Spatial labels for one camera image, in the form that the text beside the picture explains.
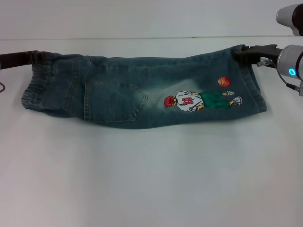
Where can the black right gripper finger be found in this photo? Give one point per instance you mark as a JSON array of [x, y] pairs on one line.
[[239, 58]]

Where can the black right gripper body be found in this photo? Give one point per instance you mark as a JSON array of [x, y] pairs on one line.
[[262, 54]]

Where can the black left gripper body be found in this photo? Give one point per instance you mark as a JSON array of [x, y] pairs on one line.
[[16, 59]]

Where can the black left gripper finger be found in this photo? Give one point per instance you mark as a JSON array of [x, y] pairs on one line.
[[42, 57]]

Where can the blue denim shorts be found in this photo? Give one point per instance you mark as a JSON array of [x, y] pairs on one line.
[[132, 99]]

